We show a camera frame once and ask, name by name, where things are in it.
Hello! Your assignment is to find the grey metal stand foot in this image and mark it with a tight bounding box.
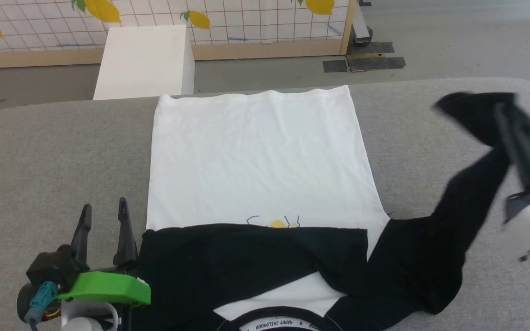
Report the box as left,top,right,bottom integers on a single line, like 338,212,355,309
351,0,374,45

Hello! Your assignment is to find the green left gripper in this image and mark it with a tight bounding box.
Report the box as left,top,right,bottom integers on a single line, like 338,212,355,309
56,198,152,308

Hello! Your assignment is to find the black floor tape patch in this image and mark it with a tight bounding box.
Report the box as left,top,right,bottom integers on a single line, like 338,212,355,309
323,56,407,74

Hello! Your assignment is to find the wooden grid fence lemon print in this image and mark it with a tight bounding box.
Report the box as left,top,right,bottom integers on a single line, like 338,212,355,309
0,0,358,70

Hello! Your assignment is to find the grey fabric sofa seat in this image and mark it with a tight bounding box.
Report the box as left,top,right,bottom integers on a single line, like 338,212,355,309
0,77,530,331

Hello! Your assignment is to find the white and black shirt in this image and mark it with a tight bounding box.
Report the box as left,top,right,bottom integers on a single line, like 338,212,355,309
129,85,518,331

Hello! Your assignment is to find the white rectangular box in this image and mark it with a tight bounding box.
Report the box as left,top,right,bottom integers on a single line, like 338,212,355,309
93,25,196,101

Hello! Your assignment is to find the teal plug left camera cable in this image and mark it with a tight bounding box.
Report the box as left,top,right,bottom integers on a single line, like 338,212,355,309
24,281,60,331

